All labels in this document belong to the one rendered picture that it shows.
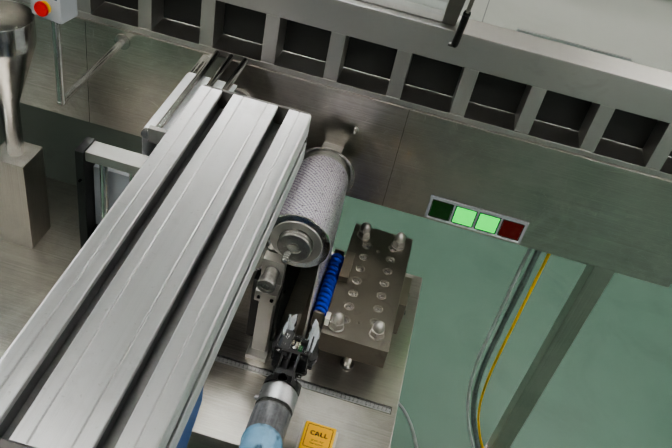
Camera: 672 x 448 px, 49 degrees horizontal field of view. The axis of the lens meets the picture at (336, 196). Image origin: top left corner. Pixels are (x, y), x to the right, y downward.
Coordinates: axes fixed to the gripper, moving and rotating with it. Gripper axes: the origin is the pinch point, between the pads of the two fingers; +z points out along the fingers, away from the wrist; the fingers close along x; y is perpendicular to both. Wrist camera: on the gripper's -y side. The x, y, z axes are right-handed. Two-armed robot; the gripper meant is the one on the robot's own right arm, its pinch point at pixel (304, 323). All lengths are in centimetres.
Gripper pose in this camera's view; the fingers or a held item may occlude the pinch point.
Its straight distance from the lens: 165.1
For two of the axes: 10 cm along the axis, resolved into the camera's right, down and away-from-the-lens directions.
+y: 1.5, -7.6, -6.3
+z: 2.2, -6.0, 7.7
